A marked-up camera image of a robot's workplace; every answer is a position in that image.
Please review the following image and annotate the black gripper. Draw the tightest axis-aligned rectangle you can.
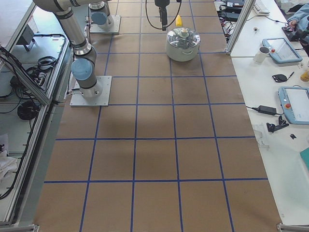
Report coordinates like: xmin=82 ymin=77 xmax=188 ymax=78
xmin=154 ymin=0 xmax=169 ymax=31

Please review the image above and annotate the yellow corn cob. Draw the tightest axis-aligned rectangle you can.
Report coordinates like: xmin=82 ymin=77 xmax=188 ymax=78
xmin=175 ymin=14 xmax=183 ymax=27

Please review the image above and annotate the glass pot lid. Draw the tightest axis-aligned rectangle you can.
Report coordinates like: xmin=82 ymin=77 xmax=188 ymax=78
xmin=167 ymin=27 xmax=200 ymax=49

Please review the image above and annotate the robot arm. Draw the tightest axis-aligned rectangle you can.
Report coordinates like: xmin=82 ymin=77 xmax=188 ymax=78
xmin=34 ymin=0 xmax=114 ymax=99
xmin=88 ymin=0 xmax=114 ymax=29

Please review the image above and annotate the pale green cooking pot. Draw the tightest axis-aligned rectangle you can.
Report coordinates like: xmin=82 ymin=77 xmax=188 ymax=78
xmin=166 ymin=36 xmax=200 ymax=62

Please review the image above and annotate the white keyboard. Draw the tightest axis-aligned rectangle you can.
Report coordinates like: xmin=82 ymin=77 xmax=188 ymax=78
xmin=253 ymin=0 xmax=270 ymax=15

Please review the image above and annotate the white mug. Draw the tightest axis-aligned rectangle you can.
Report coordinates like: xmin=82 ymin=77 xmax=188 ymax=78
xmin=253 ymin=46 xmax=269 ymax=63

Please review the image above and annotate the far blue teach pendant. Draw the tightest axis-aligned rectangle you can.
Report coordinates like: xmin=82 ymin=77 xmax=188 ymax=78
xmin=262 ymin=38 xmax=303 ymax=64

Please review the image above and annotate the blue teach pendant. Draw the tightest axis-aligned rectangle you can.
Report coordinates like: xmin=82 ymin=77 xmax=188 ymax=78
xmin=262 ymin=38 xmax=303 ymax=64
xmin=278 ymin=87 xmax=309 ymax=125

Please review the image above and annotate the person in blue sleeve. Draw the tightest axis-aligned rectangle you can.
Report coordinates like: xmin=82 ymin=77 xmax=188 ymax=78
xmin=287 ymin=3 xmax=309 ymax=30

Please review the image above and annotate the black power adapter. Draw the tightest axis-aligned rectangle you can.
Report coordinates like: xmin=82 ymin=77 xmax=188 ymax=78
xmin=258 ymin=105 xmax=277 ymax=116

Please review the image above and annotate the grey box on shelf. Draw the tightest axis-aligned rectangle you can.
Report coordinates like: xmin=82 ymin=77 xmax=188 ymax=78
xmin=16 ymin=25 xmax=35 ymax=52

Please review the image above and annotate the clear plastic holder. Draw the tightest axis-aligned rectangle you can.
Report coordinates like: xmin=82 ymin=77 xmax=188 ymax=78
xmin=252 ymin=124 xmax=269 ymax=150

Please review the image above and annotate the near blue teach pendant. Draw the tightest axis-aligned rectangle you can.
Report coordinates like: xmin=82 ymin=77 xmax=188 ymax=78
xmin=278 ymin=87 xmax=309 ymax=125

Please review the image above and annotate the teal folder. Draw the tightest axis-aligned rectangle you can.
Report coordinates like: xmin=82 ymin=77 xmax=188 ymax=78
xmin=300 ymin=148 xmax=309 ymax=170

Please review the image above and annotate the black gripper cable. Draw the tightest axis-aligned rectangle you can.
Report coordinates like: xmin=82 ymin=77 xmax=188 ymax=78
xmin=145 ymin=0 xmax=183 ymax=30

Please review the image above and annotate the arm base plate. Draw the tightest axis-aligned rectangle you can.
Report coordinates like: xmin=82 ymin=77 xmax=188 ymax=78
xmin=90 ymin=15 xmax=121 ymax=34
xmin=70 ymin=76 xmax=112 ymax=107

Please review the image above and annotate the aluminium frame post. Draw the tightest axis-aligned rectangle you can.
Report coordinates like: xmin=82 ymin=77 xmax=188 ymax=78
xmin=225 ymin=0 xmax=255 ymax=55

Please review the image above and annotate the black bracket part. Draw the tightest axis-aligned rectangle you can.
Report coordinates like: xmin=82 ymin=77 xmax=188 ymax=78
xmin=266 ymin=116 xmax=289 ymax=133

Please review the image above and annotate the coiled black cable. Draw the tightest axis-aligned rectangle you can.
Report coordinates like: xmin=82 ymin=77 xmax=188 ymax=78
xmin=17 ymin=100 xmax=40 ymax=120

